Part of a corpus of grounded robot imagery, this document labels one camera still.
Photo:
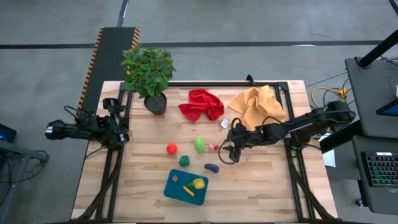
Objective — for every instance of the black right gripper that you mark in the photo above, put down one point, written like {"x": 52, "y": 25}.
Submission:
{"x": 245, "y": 137}

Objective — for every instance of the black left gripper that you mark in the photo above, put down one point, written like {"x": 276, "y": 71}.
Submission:
{"x": 117, "y": 124}

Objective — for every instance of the small red toy fruit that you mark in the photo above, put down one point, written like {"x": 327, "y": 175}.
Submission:
{"x": 216, "y": 147}

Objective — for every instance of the small pink toy fruit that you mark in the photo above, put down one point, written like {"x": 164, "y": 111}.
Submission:
{"x": 211, "y": 146}

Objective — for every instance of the purple toy eggplant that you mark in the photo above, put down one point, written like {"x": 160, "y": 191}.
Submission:
{"x": 211, "y": 168}

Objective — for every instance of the yellow toy pepper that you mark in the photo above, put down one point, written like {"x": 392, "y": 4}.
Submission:
{"x": 199, "y": 183}

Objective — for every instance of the dark green toy pepper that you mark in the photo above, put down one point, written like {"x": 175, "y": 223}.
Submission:
{"x": 184, "y": 160}

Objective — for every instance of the yellow toy banana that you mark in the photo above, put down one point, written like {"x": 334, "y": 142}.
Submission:
{"x": 188, "y": 190}

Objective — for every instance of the small pink toy slice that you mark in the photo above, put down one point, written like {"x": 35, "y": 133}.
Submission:
{"x": 175, "y": 178}

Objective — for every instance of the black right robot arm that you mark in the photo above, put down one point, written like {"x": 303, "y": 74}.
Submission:
{"x": 298, "y": 127}

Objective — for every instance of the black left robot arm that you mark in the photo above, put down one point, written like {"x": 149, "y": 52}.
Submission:
{"x": 65, "y": 129}

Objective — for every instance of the white paper tag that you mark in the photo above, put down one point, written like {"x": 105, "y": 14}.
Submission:
{"x": 225, "y": 124}

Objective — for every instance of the light green toy vegetable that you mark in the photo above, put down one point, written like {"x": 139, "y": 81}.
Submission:
{"x": 199, "y": 145}

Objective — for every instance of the orange cloth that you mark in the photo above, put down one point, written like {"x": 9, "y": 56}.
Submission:
{"x": 256, "y": 104}

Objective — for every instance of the red cloth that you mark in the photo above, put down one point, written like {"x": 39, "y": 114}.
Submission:
{"x": 202, "y": 104}

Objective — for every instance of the green potted plant black pot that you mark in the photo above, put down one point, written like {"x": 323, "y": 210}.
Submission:
{"x": 147, "y": 71}

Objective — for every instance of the red toy tomato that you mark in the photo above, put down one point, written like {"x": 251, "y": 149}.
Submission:
{"x": 171, "y": 148}

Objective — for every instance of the teal plastic container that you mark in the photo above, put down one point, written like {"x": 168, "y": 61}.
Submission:
{"x": 177, "y": 193}

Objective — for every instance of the black hazard-striped floor mat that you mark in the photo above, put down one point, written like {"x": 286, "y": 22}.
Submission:
{"x": 112, "y": 53}

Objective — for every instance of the white paper sheet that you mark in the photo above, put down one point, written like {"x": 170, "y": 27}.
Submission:
{"x": 329, "y": 157}

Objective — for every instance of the dark device with blue light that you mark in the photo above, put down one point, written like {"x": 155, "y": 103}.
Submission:
{"x": 6, "y": 133}

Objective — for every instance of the grey metal stand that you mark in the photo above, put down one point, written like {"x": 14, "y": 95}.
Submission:
{"x": 12, "y": 161}

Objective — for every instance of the grey desk under keyboard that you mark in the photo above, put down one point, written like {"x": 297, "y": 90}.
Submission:
{"x": 363, "y": 199}

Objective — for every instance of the grey desk with pole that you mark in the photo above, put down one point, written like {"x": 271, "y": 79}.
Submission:
{"x": 370, "y": 96}

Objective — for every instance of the backlit black keyboard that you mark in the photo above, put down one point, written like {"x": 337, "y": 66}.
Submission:
{"x": 382, "y": 169}

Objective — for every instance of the tablet with blue screen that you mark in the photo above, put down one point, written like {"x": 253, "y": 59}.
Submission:
{"x": 390, "y": 109}

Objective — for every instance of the black pole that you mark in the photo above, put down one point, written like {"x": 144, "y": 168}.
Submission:
{"x": 377, "y": 49}

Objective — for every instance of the black aluminium frame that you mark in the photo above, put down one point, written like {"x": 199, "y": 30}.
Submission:
{"x": 217, "y": 84}

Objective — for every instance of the small black bracket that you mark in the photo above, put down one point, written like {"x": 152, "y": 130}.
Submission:
{"x": 250, "y": 79}

